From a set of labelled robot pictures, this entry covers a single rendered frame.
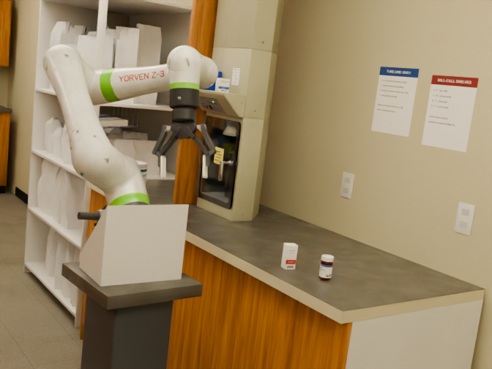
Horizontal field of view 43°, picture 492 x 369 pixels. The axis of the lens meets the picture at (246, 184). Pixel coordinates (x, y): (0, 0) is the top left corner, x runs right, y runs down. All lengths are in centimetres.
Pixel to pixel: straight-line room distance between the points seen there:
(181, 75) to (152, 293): 65
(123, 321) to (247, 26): 146
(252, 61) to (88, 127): 106
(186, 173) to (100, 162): 127
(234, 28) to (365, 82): 63
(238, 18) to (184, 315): 132
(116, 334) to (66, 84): 78
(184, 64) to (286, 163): 139
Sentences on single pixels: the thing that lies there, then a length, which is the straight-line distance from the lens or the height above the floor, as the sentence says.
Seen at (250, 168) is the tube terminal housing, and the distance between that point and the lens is 284.
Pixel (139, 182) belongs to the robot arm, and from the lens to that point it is 199.
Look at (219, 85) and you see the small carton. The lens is 281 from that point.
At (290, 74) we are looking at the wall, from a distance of 324.
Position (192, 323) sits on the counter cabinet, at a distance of 267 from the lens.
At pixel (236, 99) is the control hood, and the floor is 149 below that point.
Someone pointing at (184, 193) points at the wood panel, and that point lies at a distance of 312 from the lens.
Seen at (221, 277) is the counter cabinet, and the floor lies 82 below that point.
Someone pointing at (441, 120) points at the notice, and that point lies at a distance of 256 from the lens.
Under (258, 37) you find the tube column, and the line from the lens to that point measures 280.
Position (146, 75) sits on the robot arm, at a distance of 215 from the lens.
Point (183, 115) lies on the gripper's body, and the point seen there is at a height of 144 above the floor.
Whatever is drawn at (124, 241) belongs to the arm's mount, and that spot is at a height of 107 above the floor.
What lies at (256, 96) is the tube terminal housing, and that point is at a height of 151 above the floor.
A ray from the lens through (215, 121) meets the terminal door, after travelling 295.
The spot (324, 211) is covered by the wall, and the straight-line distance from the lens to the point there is 300.
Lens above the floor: 156
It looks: 9 degrees down
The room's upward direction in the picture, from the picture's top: 7 degrees clockwise
